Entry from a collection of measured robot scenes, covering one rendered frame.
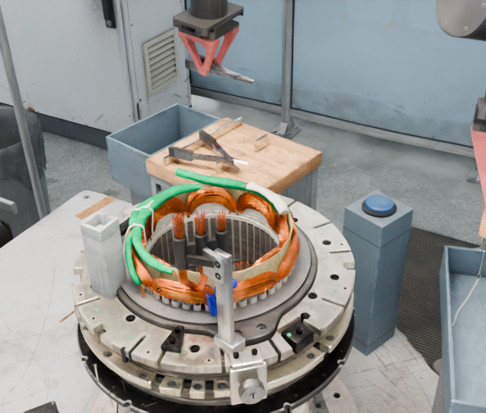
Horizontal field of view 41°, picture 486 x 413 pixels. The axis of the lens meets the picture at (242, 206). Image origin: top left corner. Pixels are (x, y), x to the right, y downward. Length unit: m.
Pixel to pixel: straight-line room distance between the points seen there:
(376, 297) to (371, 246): 0.09
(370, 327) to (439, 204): 1.92
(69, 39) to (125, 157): 2.15
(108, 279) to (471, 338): 0.41
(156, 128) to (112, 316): 0.54
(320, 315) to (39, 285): 0.70
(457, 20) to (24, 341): 0.85
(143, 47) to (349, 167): 1.10
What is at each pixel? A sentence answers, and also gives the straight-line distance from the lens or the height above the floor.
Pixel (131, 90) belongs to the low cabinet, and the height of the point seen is 0.35.
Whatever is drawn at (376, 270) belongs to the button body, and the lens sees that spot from 0.96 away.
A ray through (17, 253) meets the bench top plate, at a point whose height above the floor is 0.78.
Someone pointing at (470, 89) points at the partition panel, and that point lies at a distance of 3.00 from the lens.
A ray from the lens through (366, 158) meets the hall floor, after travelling 3.20.
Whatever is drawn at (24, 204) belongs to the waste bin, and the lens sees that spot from 2.39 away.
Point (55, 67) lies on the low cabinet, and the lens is 3.34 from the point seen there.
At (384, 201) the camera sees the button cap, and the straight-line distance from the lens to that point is 0.95.
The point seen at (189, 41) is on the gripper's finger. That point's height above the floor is 1.21.
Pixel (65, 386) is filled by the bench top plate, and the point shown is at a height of 0.78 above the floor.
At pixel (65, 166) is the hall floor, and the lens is 3.25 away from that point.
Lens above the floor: 1.56
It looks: 34 degrees down
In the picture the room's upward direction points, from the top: 1 degrees counter-clockwise
